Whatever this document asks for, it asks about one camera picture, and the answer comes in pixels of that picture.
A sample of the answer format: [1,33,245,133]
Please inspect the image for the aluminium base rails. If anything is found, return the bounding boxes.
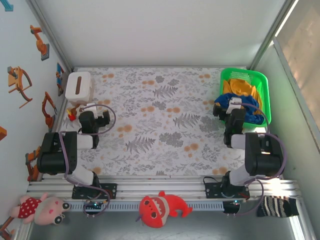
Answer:
[26,174,303,201]

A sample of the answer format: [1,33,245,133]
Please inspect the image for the floral fern tablecloth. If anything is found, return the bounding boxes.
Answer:
[53,66,272,177]

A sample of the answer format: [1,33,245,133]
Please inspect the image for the green plastic basket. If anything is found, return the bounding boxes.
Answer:
[219,67,272,130]

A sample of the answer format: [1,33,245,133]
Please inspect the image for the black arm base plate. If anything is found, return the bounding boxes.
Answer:
[71,183,118,200]
[204,181,251,200]

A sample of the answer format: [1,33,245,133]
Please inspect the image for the brown white dog plush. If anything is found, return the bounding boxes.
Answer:
[66,106,86,122]

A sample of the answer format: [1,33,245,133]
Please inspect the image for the translucent window panel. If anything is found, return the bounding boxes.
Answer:
[273,0,320,153]

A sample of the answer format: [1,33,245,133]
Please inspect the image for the black white striped cloth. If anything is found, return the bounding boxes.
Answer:
[256,195,300,218]

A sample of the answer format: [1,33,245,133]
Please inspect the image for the orange arm sticker grey base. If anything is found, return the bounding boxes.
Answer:
[29,24,50,62]

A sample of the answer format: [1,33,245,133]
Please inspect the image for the red shark plush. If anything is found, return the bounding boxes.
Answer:
[136,191,193,229]

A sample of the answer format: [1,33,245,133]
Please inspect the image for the blue orange rail sticker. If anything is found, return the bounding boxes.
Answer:
[56,62,65,97]

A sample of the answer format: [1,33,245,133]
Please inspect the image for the aluminium frame post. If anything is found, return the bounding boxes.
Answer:
[249,0,300,71]
[24,0,75,72]

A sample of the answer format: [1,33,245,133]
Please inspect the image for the pink pig plush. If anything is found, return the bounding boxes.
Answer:
[9,191,71,226]

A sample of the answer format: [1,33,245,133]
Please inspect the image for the white tissue box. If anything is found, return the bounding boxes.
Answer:
[64,71,95,107]

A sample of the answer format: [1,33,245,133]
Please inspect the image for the purple cable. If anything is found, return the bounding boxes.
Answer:
[228,101,286,218]
[58,103,117,218]

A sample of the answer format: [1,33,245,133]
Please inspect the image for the thin black cable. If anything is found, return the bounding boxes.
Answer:
[202,176,223,187]

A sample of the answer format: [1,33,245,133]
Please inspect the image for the blue t-shirt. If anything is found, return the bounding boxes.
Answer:
[214,92,266,125]

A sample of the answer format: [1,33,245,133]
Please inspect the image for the yellow garment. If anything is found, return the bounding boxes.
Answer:
[222,78,263,111]

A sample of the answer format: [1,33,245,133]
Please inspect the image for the orange claw gripper sticker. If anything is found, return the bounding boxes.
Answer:
[6,66,33,109]

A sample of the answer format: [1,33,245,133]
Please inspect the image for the orange blue stand sticker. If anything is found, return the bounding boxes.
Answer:
[0,216,16,238]

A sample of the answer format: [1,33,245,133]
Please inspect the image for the black controller board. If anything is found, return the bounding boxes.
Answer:
[223,199,247,215]
[83,199,111,211]

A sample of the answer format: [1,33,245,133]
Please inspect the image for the blue block sticker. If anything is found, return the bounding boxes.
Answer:
[0,0,15,12]

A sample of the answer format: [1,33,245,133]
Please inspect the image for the white slotted cable duct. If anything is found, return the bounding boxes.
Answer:
[67,201,225,211]

